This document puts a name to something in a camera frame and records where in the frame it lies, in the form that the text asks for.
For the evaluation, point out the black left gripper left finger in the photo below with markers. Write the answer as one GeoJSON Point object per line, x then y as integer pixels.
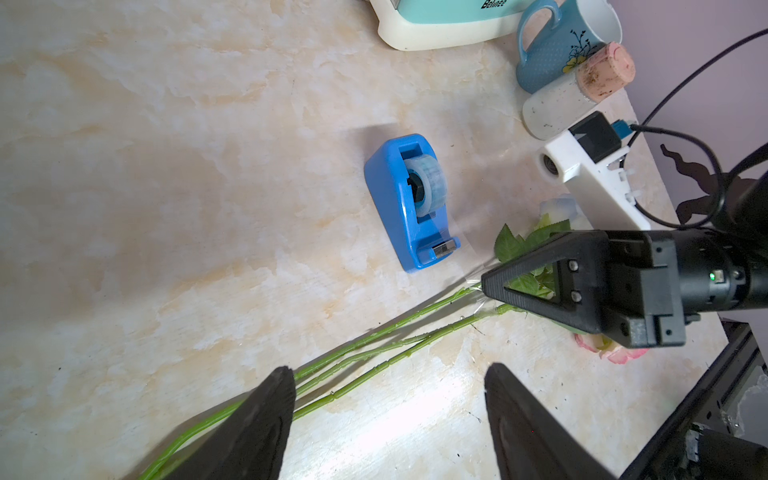
{"type": "Point", "coordinates": [252, 442]}

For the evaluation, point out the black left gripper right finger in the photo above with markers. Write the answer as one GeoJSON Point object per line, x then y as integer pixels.
{"type": "Point", "coordinates": [529, 442]}

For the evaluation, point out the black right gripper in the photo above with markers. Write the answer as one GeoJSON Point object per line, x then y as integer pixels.
{"type": "Point", "coordinates": [644, 295]}

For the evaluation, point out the artificial flower bouquet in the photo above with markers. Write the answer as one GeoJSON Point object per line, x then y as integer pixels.
{"type": "Point", "coordinates": [556, 215]}

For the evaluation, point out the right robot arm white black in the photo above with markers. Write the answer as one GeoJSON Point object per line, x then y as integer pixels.
{"type": "Point", "coordinates": [747, 218]}

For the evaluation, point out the glass jar pink lid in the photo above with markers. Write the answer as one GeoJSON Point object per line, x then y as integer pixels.
{"type": "Point", "coordinates": [564, 101]}

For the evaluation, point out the blue floral mug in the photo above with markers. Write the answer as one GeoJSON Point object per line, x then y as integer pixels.
{"type": "Point", "coordinates": [576, 30]}

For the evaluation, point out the mint green toaster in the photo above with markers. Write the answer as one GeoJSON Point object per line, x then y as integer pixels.
{"type": "Point", "coordinates": [420, 25]}

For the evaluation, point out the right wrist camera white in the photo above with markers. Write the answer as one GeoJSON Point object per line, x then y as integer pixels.
{"type": "Point", "coordinates": [585, 160]}

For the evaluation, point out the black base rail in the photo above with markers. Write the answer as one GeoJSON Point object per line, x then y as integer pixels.
{"type": "Point", "coordinates": [719, 430]}

